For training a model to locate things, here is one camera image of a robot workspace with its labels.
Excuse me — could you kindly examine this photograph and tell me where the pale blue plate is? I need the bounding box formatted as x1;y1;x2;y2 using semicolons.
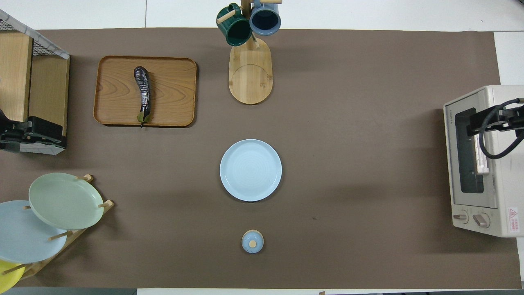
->
0;200;68;264

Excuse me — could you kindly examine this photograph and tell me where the marble patterned cloth strip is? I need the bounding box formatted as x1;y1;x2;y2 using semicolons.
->
0;9;70;60

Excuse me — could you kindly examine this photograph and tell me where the beige toaster oven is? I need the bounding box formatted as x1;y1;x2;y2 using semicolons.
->
443;85;524;237

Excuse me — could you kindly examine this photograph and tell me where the wooden mug tree stand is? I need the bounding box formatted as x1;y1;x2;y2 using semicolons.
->
216;0;283;105

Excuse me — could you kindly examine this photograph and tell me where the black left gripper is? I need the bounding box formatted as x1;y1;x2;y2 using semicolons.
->
0;109;68;153

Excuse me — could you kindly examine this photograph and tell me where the light blue round plate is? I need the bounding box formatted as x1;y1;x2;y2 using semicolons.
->
220;139;282;202

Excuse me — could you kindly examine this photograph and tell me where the wooden serving tray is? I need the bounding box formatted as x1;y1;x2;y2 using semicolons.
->
93;55;198;127

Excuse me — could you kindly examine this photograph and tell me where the wooden plate rack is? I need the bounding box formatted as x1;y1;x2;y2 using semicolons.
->
16;174;115;281

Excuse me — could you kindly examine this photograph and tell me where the wooden stepped shelf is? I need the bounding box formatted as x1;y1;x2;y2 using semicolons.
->
0;9;70;155

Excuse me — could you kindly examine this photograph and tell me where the yellow plate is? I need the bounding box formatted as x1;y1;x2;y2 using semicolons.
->
0;259;25;293

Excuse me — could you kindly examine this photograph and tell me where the blue mug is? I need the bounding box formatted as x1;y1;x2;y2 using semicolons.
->
249;0;282;36

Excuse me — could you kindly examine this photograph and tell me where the brown table mat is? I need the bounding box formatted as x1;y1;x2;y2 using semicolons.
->
0;27;522;289

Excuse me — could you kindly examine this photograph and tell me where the dark green mug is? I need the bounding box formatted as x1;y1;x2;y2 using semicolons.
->
216;3;253;47

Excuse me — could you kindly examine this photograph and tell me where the pale green plate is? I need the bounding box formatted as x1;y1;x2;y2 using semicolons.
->
29;172;104;230

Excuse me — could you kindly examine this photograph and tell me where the glass oven door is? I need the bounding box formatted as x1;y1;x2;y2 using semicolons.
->
444;92;498;209

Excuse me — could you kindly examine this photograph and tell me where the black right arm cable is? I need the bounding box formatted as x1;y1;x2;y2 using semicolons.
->
479;98;524;160

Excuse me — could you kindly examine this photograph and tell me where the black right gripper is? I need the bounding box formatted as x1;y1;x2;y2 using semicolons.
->
468;105;524;137

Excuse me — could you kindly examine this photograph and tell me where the black wire basket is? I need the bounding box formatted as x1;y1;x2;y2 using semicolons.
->
0;18;56;57

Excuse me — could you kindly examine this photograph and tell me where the dark purple eggplant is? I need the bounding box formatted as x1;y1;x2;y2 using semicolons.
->
133;66;153;128

